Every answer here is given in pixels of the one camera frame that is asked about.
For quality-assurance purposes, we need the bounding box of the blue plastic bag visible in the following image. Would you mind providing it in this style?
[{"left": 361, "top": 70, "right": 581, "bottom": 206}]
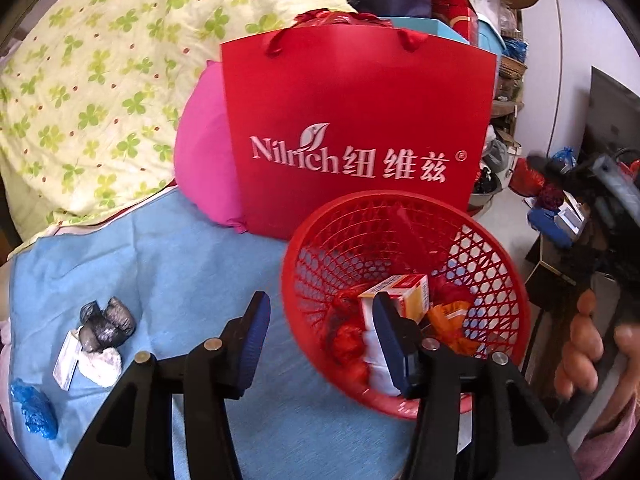
[{"left": 10, "top": 377, "right": 59, "bottom": 441}]

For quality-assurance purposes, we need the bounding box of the black television screen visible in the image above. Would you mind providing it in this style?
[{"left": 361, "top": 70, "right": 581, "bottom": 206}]
[{"left": 587, "top": 66, "right": 640, "bottom": 161}]

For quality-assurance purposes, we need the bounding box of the person's right hand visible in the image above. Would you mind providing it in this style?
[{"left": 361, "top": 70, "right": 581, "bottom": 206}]
[{"left": 554, "top": 290, "right": 640, "bottom": 412}]

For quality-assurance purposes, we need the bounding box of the white tissue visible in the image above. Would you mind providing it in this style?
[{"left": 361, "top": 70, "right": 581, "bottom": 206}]
[{"left": 77, "top": 349, "right": 122, "bottom": 388}]

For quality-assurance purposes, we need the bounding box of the white and blue box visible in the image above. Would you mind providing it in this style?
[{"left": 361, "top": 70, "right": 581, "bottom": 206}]
[{"left": 362, "top": 317, "right": 408, "bottom": 396}]

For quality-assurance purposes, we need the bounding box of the red plastic bag on floor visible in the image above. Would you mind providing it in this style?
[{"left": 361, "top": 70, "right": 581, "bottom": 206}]
[{"left": 510, "top": 157, "right": 546, "bottom": 196}]

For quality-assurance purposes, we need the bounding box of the light blue blanket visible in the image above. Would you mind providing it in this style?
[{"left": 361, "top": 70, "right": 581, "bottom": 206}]
[{"left": 7, "top": 187, "right": 476, "bottom": 480}]

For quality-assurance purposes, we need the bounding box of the green clover print quilt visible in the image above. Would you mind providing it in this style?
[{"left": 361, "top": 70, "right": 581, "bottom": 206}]
[{"left": 0, "top": 0, "right": 361, "bottom": 248}]

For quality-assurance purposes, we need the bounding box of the wicker basket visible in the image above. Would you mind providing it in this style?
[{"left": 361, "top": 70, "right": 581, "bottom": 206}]
[{"left": 500, "top": 55, "right": 528, "bottom": 78}]

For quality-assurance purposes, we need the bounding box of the red plastic basket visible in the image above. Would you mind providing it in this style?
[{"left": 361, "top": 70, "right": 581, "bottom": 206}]
[{"left": 281, "top": 190, "right": 532, "bottom": 421}]

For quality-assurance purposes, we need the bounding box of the metal bowl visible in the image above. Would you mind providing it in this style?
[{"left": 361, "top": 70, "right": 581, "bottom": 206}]
[{"left": 469, "top": 180, "right": 503, "bottom": 209}]

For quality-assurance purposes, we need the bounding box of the orange wrapper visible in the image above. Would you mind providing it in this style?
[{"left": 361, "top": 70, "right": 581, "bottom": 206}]
[{"left": 425, "top": 301, "right": 478, "bottom": 358}]

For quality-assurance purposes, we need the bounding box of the person's right forearm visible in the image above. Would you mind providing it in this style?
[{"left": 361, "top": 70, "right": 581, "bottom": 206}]
[{"left": 572, "top": 395, "right": 640, "bottom": 468}]

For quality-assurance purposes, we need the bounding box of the long red plastic bag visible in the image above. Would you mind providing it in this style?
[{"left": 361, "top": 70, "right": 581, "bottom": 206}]
[{"left": 322, "top": 282, "right": 381, "bottom": 388}]

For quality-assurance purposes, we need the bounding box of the grey plastic bag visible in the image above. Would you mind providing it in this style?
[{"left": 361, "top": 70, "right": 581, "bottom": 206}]
[{"left": 79, "top": 296, "right": 137, "bottom": 353}]

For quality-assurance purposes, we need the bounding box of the red plastic bag in paper bag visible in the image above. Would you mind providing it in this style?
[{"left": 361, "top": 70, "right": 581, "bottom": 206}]
[{"left": 292, "top": 7, "right": 396, "bottom": 28}]

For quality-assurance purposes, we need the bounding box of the light blue cardboard box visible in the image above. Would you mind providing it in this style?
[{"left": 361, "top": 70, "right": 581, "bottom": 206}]
[{"left": 390, "top": 16, "right": 473, "bottom": 43}]

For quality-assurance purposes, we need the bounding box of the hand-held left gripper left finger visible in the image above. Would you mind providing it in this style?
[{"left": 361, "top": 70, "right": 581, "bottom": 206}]
[{"left": 60, "top": 291, "right": 272, "bottom": 480}]

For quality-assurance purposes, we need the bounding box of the orange and white box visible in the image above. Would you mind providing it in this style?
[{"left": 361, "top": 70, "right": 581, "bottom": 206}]
[{"left": 357, "top": 274, "right": 431, "bottom": 323}]

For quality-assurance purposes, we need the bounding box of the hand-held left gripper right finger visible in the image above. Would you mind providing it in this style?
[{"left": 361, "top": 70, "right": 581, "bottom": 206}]
[{"left": 372, "top": 291, "right": 583, "bottom": 480}]

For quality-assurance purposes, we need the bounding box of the pink pillow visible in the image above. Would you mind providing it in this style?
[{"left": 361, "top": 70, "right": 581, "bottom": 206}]
[{"left": 174, "top": 60, "right": 248, "bottom": 235}]

